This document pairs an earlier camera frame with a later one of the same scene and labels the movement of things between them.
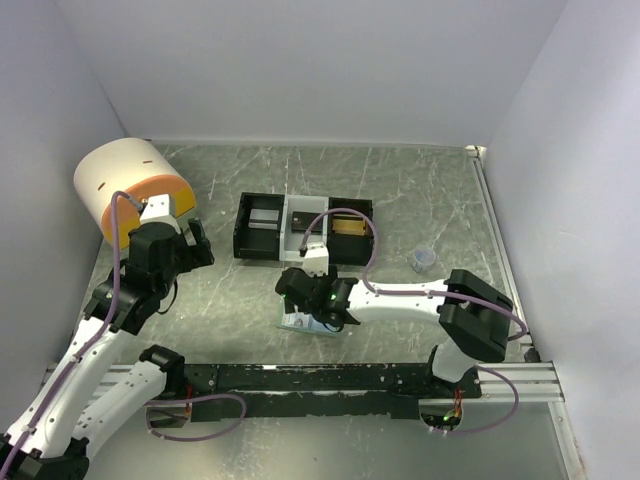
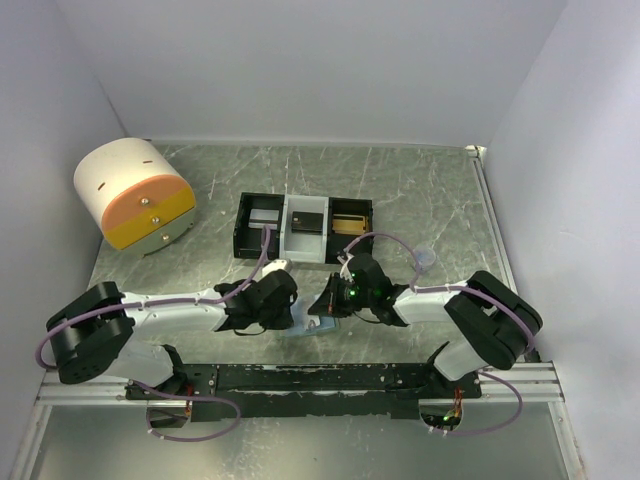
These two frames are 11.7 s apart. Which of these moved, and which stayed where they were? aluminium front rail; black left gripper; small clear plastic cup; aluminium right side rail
Moved: black left gripper
Stayed: aluminium right side rail; aluminium front rail; small clear plastic cup
